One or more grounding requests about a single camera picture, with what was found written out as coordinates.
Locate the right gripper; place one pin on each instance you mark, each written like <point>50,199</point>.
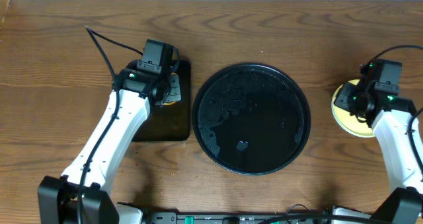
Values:
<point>342,99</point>

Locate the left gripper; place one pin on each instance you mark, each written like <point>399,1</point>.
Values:
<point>175,89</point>

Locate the orange green scrub sponge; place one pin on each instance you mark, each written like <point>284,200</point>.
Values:
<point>174,94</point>

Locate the yellow plate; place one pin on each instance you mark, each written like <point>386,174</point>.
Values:
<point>347,122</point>

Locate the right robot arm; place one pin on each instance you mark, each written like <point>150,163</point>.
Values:
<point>396,130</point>

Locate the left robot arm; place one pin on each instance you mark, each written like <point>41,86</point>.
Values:
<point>146,104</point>

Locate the black rectangular water tray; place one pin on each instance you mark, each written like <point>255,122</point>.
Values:
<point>170,122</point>

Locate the black round tray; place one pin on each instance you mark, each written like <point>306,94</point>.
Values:
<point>251,119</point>

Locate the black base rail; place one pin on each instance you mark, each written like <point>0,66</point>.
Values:
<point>198,218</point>

